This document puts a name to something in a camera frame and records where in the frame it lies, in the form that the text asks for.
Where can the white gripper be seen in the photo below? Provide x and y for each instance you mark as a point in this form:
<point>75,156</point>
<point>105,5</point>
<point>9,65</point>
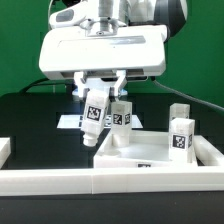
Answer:
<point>137,50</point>

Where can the white square table top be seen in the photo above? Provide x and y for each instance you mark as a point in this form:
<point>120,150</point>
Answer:
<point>141,149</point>

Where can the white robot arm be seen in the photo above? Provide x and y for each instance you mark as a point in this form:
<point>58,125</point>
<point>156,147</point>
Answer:
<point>106,17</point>

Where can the white U-shaped obstacle fence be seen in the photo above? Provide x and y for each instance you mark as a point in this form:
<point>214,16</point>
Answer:
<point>109,180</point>

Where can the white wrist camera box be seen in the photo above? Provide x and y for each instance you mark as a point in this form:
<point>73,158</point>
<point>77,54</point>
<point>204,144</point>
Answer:
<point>72,16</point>

